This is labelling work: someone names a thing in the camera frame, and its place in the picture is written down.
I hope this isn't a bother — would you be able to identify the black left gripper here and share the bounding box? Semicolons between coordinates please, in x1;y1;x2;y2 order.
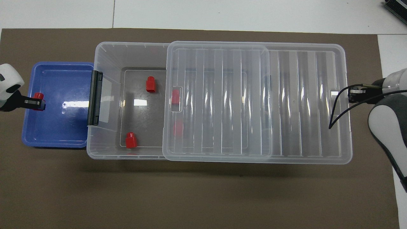
0;91;46;112

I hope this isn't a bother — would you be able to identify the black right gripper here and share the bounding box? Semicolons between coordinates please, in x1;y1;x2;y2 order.
348;83;388;103

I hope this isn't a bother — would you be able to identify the clear ribbed plastic lid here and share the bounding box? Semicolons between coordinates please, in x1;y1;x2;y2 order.
162;41;353;165

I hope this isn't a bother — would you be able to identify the blue plastic tray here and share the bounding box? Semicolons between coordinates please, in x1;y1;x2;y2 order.
22;61;96;149

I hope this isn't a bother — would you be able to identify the clear plastic storage box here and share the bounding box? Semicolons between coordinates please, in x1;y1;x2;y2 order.
86;41;272;161

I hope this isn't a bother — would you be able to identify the dark finned device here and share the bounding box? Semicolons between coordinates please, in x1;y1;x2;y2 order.
382;0;407;18

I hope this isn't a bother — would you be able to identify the brown table mat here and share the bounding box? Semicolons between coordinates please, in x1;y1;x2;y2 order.
0;28;400;229

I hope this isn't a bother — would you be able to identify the black box latch handle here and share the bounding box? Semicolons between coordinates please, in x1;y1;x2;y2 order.
87;71;104;125

